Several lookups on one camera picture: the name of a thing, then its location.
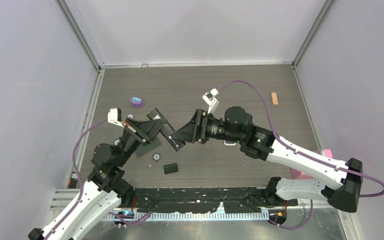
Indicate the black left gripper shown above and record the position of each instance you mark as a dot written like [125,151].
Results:
[145,129]

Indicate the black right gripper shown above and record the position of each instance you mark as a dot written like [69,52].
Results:
[195,130]

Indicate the black remote control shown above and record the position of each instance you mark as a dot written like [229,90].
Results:
[167,130]

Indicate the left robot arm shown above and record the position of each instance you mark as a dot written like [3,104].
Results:
[105,188]

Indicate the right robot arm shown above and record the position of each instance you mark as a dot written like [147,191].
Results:
[334,181]

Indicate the white remote control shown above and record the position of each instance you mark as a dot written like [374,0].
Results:
[229,143]

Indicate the grey building baseplate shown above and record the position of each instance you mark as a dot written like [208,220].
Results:
[145,148]

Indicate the white poker chip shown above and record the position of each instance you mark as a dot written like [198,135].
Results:
[130,116]

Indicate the blue poker chip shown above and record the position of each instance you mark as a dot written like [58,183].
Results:
[156,157]

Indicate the purple monster toy block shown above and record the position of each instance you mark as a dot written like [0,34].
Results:
[136,102]

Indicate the black battery cover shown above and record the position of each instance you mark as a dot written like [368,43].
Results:
[170,168]

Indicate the orange wooden block far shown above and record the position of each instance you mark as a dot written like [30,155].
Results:
[274,99]

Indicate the pink toy toaster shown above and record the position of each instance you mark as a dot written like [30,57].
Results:
[298,175]

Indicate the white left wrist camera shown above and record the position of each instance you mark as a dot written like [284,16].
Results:
[115,117]

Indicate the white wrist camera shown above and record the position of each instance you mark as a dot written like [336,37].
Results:
[115,117]
[210,98]

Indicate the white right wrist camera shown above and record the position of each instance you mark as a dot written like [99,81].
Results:
[210,98]

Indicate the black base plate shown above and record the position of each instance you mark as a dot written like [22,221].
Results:
[201,200]

